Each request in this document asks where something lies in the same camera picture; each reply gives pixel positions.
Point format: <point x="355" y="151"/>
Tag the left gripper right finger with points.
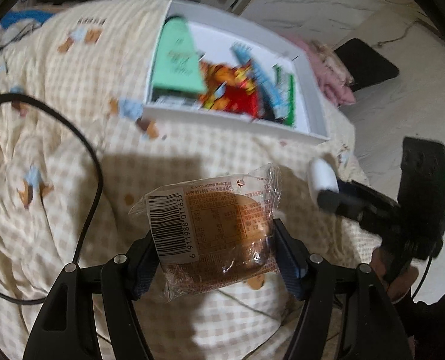
<point x="370" y="328"/>

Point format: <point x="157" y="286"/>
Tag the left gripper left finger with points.
<point x="65" y="326"/>

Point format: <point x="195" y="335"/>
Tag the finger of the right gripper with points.
<point x="375" y="202"/>
<point x="341" y="204"/>

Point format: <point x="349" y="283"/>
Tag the white earbuds case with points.
<point x="321" y="177"/>

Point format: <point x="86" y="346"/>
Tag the blue toothpaste box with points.
<point x="267" y="87"/>

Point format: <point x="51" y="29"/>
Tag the packaged orange bread bun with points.
<point x="214" y="232"/>

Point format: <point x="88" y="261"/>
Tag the green snack bar packet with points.
<point x="286" y="87"/>

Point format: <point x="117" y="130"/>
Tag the red yellow chip bag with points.
<point x="229" y="89"/>

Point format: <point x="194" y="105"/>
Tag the white black snack packet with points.
<point x="176" y="99"/>

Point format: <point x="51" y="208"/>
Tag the green hand cream tube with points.
<point x="176" y="66"/>

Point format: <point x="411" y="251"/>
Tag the person's right hand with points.
<point x="401" y="285"/>

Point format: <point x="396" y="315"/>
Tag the pink folded blanket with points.
<point x="333" y="78"/>

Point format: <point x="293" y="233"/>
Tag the black office chair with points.
<point x="366" y="66"/>

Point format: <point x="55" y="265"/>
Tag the beige checkered puppy duvet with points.
<point x="92" y="64"/>

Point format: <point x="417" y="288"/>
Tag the white shallow cardboard box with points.
<point x="214" y="32"/>

